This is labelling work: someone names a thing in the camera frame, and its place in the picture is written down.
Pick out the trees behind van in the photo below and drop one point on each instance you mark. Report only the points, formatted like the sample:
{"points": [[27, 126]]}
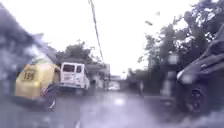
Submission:
{"points": [[78, 51]]}

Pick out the low building with roof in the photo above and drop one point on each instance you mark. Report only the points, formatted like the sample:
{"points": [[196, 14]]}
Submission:
{"points": [[16, 50]]}

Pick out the wet grey asphalt road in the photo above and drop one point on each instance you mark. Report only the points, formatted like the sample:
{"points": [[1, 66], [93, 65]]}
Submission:
{"points": [[110, 110]]}

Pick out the white van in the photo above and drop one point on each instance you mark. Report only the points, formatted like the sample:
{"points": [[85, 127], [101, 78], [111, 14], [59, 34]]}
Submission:
{"points": [[71, 76]]}

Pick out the tall dark trees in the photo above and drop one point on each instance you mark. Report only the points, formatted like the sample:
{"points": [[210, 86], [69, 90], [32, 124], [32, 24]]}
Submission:
{"points": [[186, 36]]}

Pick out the dark vehicle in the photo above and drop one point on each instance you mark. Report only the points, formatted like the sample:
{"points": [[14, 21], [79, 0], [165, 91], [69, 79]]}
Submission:
{"points": [[203, 86]]}

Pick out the yellow three-wheeled vehicle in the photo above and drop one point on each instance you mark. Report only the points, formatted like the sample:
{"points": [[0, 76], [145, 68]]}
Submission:
{"points": [[33, 83]]}

